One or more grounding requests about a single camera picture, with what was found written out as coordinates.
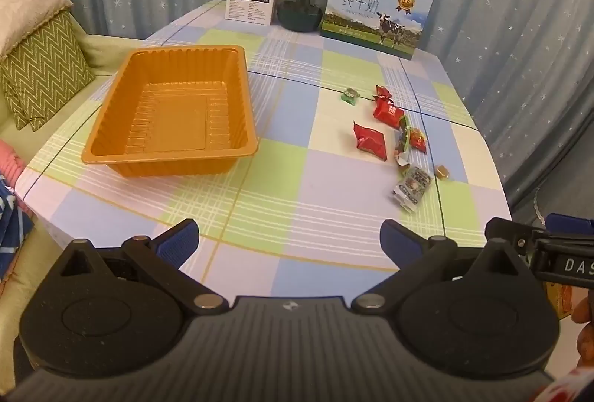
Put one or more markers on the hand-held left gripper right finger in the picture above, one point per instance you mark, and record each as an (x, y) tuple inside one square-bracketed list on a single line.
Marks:
[(399, 242)]

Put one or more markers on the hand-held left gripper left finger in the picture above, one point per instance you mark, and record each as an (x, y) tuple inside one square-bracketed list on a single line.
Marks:
[(178, 242)]

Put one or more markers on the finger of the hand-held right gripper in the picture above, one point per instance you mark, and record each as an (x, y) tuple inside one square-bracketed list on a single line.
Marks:
[(506, 228), (571, 223)]

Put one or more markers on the red patterned snack packet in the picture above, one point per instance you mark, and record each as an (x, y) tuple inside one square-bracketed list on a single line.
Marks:
[(370, 141)]

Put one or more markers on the orange plastic tray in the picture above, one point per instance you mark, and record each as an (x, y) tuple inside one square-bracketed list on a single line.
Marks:
[(176, 123)]

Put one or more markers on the person's right hand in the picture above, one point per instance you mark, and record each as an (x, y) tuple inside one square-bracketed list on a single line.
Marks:
[(584, 341)]

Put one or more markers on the small orange box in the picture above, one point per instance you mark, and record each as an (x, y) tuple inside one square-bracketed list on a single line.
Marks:
[(559, 300)]

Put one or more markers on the gold wrapped candy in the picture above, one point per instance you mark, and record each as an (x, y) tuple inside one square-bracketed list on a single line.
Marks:
[(441, 171)]

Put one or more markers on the yellow green wrapped candy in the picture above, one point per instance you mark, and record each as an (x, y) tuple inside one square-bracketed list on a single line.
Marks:
[(401, 149)]

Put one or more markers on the red green wrapped candy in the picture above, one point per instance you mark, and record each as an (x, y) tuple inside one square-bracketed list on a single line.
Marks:
[(416, 139)]

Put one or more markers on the checked tablecloth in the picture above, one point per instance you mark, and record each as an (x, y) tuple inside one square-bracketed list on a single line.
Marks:
[(287, 197)]

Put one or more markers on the red snack packet white print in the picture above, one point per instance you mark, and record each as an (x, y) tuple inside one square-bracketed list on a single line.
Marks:
[(389, 111)]

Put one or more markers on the small red wrapped candy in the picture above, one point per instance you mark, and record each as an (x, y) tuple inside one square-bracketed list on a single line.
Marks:
[(381, 93)]

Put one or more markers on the blue patterned cloth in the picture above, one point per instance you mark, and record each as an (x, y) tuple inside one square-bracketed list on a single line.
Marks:
[(11, 230)]

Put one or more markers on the pink cloth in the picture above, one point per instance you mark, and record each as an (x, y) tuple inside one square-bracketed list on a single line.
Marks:
[(9, 163)]

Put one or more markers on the light green sofa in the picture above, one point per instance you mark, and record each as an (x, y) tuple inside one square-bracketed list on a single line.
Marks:
[(111, 53)]

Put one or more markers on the green zigzag cushion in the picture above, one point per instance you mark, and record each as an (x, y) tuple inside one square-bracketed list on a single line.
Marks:
[(41, 58)]

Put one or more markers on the dark glass jar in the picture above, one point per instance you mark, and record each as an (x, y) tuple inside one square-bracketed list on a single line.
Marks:
[(301, 12)]

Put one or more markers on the beige pillow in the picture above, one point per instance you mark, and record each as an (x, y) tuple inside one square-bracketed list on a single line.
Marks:
[(28, 2)]

